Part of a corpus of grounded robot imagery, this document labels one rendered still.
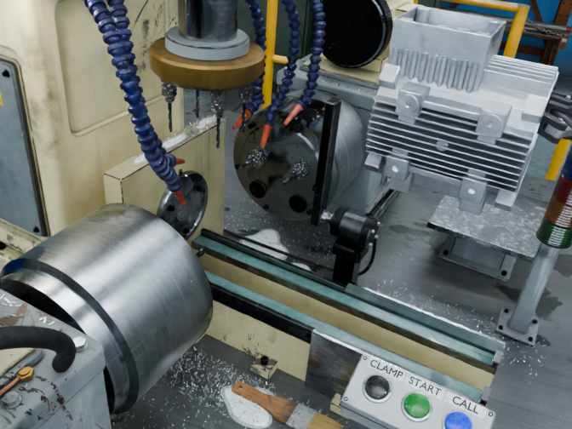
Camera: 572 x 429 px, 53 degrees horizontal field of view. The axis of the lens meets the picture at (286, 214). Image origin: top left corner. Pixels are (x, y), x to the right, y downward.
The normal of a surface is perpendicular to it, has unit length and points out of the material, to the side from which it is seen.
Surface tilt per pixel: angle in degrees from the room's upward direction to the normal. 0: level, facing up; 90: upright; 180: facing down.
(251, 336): 90
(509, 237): 0
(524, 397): 0
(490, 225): 0
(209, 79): 90
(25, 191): 90
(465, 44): 90
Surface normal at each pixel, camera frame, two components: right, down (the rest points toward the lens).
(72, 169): 0.88, 0.32
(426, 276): 0.08, -0.83
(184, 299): 0.83, -0.05
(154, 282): 0.69, -0.33
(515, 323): -0.48, 0.44
